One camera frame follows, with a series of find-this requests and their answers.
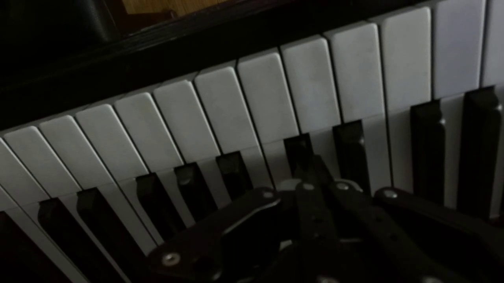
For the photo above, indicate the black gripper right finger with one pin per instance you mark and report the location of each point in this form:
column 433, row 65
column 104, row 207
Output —
column 424, row 241

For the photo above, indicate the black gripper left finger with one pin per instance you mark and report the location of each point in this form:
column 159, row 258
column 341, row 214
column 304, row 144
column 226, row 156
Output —
column 249, row 241

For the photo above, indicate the black upright piano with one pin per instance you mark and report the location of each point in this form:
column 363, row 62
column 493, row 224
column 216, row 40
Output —
column 109, row 155

